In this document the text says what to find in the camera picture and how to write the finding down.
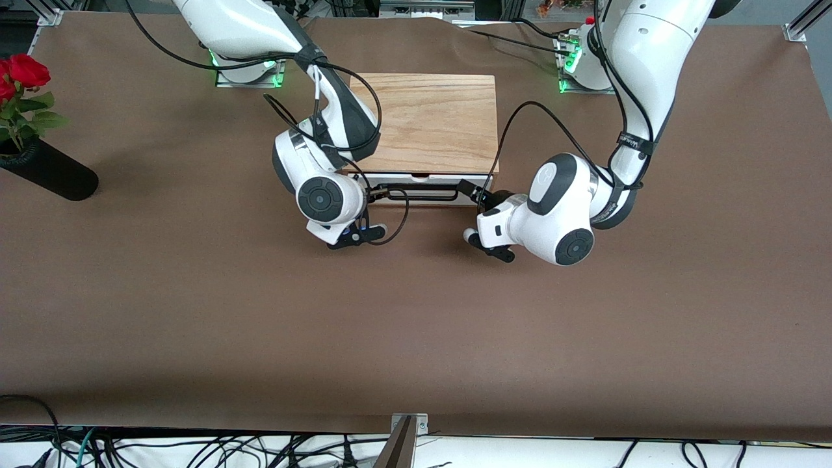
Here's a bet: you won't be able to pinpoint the wooden drawer with white front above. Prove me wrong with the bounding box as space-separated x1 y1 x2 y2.
351 171 495 207

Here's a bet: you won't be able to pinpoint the black wire drawer handle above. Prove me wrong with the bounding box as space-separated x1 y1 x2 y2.
374 183 463 202

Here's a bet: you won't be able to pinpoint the light wooden drawer cabinet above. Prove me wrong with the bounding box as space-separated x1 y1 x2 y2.
350 73 500 176

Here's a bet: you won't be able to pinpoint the orange flowers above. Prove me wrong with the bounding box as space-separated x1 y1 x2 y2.
536 0 587 18

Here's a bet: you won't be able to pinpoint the brown table cloth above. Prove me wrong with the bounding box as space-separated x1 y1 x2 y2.
0 12 832 443

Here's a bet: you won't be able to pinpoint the large red rose with leaves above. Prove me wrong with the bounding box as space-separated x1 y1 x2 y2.
0 54 69 153

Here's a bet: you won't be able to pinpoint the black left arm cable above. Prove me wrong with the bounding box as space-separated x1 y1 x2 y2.
493 0 655 215

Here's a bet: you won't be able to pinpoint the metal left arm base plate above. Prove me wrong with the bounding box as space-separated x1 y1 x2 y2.
558 32 616 96

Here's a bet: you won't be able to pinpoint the long black base power cable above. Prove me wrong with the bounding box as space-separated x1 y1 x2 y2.
455 26 573 53

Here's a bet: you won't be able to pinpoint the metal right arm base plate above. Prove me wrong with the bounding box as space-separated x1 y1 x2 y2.
214 49 287 88

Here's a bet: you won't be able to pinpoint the short black base power cable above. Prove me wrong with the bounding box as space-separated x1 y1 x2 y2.
513 18 573 40

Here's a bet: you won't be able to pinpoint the aluminium frame with sockets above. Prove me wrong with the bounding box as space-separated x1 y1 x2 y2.
380 0 476 20

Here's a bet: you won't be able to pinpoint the small metal mounting bracket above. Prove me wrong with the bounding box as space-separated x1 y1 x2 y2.
390 413 430 436

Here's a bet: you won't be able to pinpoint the grey metal camera post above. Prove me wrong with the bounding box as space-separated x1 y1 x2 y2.
372 416 415 468

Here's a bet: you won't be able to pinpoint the tangled black cables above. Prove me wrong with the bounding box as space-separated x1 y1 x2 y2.
0 426 391 468

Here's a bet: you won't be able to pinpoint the aluminium extrusion post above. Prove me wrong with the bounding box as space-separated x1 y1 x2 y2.
783 0 832 44
26 0 86 27

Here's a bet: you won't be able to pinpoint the teal cable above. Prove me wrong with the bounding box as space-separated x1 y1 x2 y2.
73 426 99 468

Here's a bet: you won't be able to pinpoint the looping black floor cable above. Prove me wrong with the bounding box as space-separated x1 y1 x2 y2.
0 394 63 468

